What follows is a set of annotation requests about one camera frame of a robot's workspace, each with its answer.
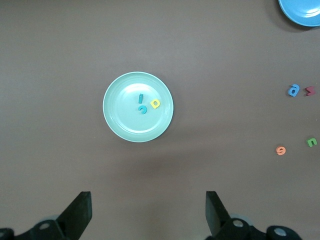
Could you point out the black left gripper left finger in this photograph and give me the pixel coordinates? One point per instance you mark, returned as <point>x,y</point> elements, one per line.
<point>76,215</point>

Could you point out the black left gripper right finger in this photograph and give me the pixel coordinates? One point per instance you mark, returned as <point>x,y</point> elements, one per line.
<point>216,215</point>

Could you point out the teal letter c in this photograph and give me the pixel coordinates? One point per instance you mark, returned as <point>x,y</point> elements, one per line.
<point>143,111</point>

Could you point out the yellow letter d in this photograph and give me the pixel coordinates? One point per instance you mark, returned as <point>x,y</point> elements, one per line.
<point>153,104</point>

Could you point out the teal letter l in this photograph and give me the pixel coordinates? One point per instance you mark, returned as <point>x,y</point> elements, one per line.
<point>140,98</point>

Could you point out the orange letter e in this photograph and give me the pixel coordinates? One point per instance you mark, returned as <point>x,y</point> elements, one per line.
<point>279,150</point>

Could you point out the green round plate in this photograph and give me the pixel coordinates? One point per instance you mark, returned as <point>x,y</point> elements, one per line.
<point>125,120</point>

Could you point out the green letter u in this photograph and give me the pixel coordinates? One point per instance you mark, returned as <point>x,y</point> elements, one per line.
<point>310,143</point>

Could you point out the blue letter a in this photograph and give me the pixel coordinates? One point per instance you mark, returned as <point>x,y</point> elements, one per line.
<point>293,91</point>

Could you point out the red letter m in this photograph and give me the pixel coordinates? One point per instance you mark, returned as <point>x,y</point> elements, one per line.
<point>310,91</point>

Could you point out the brown table cover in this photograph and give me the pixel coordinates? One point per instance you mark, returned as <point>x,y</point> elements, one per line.
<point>75,50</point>

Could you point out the blue round plate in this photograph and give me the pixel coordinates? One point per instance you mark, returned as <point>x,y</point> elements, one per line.
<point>302,12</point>

